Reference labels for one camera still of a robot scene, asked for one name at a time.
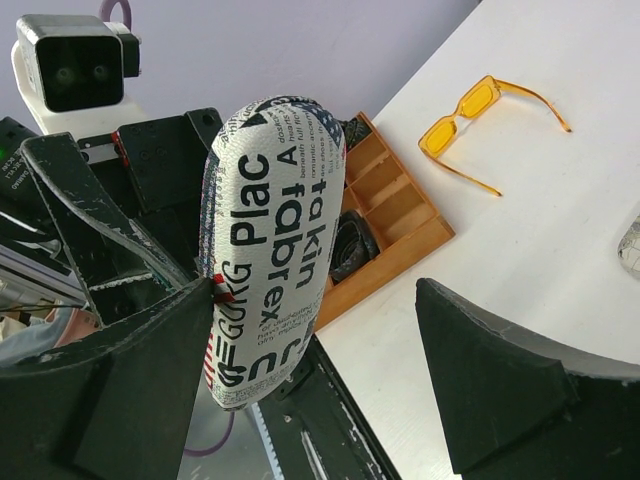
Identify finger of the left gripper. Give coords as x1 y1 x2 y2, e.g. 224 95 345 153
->
21 133 195 325

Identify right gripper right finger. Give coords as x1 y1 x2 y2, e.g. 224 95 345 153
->
415 279 639 479

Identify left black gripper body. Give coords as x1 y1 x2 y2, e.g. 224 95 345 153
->
74 108 222 320

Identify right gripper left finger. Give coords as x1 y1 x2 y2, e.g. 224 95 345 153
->
1 280 212 479

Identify flag print glasses case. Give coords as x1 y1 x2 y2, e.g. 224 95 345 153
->
198 96 346 411

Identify map print glasses case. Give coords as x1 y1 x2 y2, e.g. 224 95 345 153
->
617 216 640 280

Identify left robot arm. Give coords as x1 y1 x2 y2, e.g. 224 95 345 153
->
1 108 222 324

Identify orange sunglasses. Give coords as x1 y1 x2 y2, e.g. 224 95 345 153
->
418 75 573 197

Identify orange compartment tray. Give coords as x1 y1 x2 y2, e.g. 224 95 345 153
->
315 112 455 330

